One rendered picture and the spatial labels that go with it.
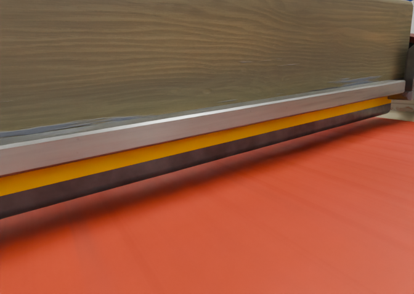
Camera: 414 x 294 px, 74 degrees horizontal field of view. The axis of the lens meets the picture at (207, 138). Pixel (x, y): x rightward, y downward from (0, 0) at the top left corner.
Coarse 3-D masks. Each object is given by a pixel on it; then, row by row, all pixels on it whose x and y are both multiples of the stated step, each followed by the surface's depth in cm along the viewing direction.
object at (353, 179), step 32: (352, 128) 24; (384, 128) 24; (224, 160) 18; (256, 160) 18; (288, 160) 17; (320, 160) 17; (352, 160) 17; (384, 160) 16; (288, 192) 13; (320, 192) 13; (352, 192) 13; (384, 192) 12; (352, 224) 10; (384, 224) 10
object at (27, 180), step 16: (320, 112) 21; (336, 112) 22; (240, 128) 17; (256, 128) 18; (272, 128) 18; (160, 144) 14; (176, 144) 15; (192, 144) 15; (208, 144) 16; (96, 160) 12; (112, 160) 13; (128, 160) 13; (144, 160) 14; (16, 176) 11; (32, 176) 11; (48, 176) 12; (64, 176) 12; (80, 176) 12; (0, 192) 11
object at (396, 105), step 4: (392, 100) 31; (396, 100) 31; (400, 100) 30; (404, 100) 30; (408, 100) 30; (412, 100) 29; (392, 104) 31; (396, 104) 31; (400, 104) 30; (404, 104) 30; (408, 104) 30; (412, 104) 29; (392, 108) 31; (396, 108) 31; (400, 108) 30; (404, 108) 30; (408, 108) 30; (412, 108) 29
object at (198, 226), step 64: (128, 192) 14; (192, 192) 14; (256, 192) 13; (0, 256) 10; (64, 256) 9; (128, 256) 9; (192, 256) 9; (256, 256) 9; (320, 256) 9; (384, 256) 9
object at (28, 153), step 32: (288, 96) 16; (320, 96) 17; (352, 96) 19; (384, 96) 21; (96, 128) 10; (128, 128) 11; (160, 128) 11; (192, 128) 12; (224, 128) 13; (0, 160) 9; (32, 160) 9; (64, 160) 10
